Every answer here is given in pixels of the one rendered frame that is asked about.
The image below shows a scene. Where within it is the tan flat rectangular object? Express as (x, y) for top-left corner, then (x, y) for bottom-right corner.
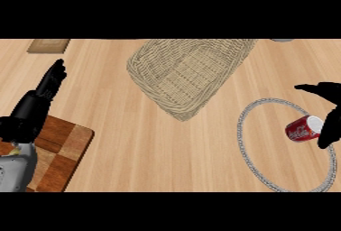
(25, 39), (72, 55)

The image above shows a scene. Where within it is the checkered wooden cutting board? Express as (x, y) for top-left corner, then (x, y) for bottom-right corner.
(0, 115), (96, 193)

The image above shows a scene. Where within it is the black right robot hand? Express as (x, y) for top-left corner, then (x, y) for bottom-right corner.
(294, 81), (341, 150)

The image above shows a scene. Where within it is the red soda can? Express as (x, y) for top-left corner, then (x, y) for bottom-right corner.
(283, 115), (325, 143)

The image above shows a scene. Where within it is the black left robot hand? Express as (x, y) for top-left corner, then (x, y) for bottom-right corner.
(0, 59), (68, 144)

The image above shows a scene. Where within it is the beige wicker basket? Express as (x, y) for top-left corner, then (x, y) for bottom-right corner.
(125, 39), (258, 123)

